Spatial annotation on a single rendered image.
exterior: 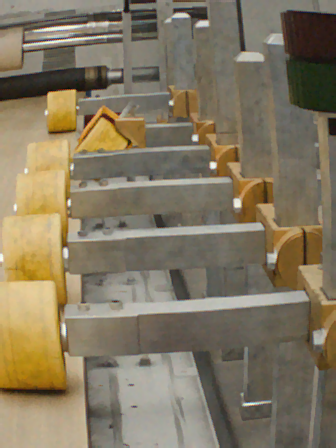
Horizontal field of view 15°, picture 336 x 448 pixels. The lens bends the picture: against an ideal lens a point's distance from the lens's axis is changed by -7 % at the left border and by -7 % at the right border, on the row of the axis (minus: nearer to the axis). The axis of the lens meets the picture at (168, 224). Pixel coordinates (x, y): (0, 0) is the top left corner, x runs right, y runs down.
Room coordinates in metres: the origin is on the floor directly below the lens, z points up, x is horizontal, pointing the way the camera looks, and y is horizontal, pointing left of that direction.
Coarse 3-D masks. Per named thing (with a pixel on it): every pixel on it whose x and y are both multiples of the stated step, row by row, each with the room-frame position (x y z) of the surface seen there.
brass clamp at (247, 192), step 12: (228, 168) 1.39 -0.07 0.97; (240, 180) 1.30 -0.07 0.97; (252, 180) 1.30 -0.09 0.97; (264, 180) 1.29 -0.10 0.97; (240, 192) 1.30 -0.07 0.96; (252, 192) 1.28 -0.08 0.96; (264, 192) 1.29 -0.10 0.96; (240, 204) 1.29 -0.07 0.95; (252, 204) 1.28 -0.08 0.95; (240, 216) 1.30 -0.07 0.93; (252, 216) 1.28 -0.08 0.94
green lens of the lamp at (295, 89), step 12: (288, 60) 0.57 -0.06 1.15; (288, 72) 0.57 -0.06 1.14; (300, 72) 0.56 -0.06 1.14; (312, 72) 0.55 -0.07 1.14; (324, 72) 0.55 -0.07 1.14; (288, 84) 0.57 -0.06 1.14; (300, 84) 0.56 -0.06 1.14; (312, 84) 0.55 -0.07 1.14; (324, 84) 0.55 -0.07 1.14; (300, 96) 0.56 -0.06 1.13; (312, 96) 0.55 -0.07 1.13; (324, 96) 0.55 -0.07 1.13; (324, 108) 0.55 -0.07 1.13
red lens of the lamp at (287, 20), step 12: (288, 24) 0.56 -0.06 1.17; (300, 24) 0.55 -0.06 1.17; (312, 24) 0.55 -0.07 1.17; (324, 24) 0.55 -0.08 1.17; (288, 36) 0.56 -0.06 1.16; (300, 36) 0.55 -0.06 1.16; (312, 36) 0.55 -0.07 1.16; (324, 36) 0.55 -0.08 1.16; (288, 48) 0.56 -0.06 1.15; (300, 48) 0.55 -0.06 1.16; (312, 48) 0.55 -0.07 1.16; (324, 48) 0.55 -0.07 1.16
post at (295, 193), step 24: (264, 48) 1.08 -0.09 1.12; (288, 96) 1.06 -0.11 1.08; (288, 120) 1.06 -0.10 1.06; (312, 120) 1.06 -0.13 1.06; (288, 144) 1.06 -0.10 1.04; (312, 144) 1.06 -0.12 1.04; (288, 168) 1.06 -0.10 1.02; (312, 168) 1.06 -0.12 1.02; (288, 192) 1.06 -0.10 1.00; (312, 192) 1.06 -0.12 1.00; (288, 216) 1.06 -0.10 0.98; (312, 216) 1.06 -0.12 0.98; (288, 288) 1.06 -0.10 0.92; (288, 360) 1.06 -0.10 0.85; (312, 360) 1.06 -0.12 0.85; (288, 384) 1.06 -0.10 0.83; (312, 384) 1.06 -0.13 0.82; (288, 408) 1.06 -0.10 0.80; (288, 432) 1.06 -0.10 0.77
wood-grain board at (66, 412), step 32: (0, 128) 2.52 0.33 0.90; (32, 128) 2.45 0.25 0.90; (0, 160) 2.04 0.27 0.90; (0, 192) 1.72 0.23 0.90; (0, 224) 1.49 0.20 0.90; (64, 320) 1.05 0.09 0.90; (64, 352) 0.95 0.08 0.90; (0, 416) 0.78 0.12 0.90; (32, 416) 0.78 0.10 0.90; (64, 416) 0.79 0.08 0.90
